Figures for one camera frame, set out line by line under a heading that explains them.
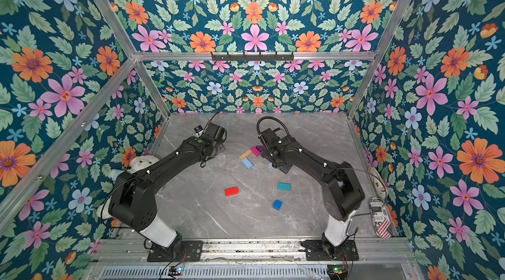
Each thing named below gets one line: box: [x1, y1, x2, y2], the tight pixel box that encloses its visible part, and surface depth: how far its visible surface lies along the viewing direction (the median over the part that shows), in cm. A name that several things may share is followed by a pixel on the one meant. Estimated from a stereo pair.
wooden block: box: [238, 149, 253, 161], surface depth 103 cm
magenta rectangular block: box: [249, 145, 262, 158], surface depth 104 cm
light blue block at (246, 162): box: [241, 157, 254, 169], surface depth 100 cm
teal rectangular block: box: [277, 182, 292, 192], surface depth 93 cm
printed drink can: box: [368, 196, 395, 240], surface depth 79 cm
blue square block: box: [272, 199, 283, 211], surface depth 87 cm
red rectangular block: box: [224, 186, 239, 198], surface depth 90 cm
